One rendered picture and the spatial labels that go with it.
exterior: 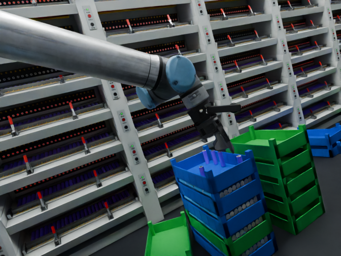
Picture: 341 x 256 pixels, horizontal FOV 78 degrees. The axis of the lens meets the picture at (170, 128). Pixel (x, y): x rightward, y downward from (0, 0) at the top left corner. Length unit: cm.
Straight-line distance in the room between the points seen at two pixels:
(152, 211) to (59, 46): 103
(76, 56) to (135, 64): 12
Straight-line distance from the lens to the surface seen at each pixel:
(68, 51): 49
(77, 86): 119
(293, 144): 96
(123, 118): 118
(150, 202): 129
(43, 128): 117
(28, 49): 50
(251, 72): 170
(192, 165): 100
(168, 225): 123
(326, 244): 102
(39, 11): 131
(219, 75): 150
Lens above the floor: 64
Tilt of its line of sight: 6 degrees down
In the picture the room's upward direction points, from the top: 17 degrees counter-clockwise
